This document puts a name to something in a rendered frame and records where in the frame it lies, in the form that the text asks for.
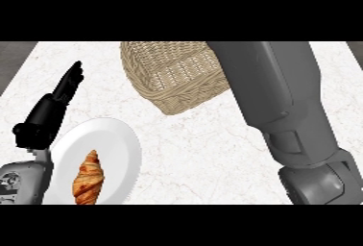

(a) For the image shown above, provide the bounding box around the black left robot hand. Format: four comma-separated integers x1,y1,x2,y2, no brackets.
12,61,86,151

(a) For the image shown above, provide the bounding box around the tan wicker basket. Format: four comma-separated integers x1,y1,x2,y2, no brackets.
120,41,233,116

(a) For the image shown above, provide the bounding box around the white plate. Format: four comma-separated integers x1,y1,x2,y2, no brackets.
41,117,143,206

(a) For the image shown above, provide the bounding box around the golden brown croissant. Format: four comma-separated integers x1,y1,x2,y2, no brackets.
71,149,105,206

